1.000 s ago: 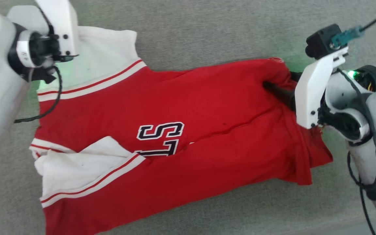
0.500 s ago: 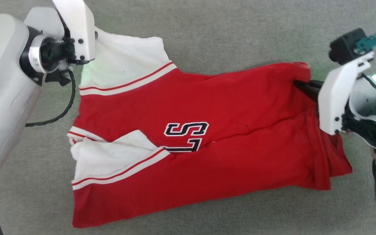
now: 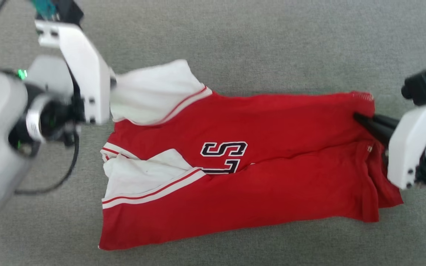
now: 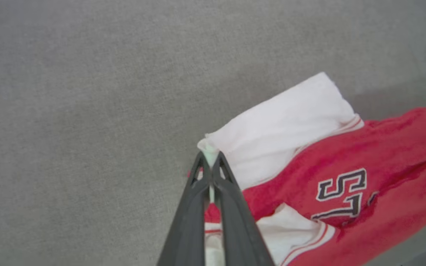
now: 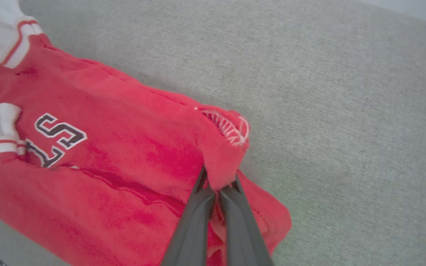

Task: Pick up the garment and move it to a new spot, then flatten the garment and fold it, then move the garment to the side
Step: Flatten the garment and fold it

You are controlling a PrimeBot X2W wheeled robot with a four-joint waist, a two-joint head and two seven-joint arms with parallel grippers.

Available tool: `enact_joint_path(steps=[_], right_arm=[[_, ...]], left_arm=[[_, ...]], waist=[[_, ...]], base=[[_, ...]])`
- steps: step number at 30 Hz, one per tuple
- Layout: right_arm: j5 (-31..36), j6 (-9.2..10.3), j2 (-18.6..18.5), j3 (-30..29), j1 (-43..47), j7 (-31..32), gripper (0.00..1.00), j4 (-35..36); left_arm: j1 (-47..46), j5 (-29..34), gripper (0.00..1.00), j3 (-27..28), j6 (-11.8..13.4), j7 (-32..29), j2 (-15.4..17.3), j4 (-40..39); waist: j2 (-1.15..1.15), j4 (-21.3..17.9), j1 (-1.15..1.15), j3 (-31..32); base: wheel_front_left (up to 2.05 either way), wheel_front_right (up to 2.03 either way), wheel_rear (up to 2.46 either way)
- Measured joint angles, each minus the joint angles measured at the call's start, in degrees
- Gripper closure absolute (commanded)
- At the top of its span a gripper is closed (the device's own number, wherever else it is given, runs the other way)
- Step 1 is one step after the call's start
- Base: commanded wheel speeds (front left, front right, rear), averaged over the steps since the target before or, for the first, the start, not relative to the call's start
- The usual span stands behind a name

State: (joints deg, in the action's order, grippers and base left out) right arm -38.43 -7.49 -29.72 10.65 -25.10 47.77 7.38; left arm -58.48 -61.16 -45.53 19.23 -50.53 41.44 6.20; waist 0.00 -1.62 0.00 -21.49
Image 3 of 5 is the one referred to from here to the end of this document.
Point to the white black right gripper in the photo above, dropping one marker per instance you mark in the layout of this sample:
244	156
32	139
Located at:
405	147

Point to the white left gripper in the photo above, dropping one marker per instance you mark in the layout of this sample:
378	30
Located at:
87	66

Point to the red Bulls basketball jersey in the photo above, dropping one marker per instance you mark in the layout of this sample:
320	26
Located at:
272	192

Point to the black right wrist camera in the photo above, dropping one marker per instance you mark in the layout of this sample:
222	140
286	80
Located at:
420	87

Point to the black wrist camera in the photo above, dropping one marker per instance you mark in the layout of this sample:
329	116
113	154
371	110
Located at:
420	87
68	11

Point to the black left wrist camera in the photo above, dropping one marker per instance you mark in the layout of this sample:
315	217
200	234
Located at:
68	11

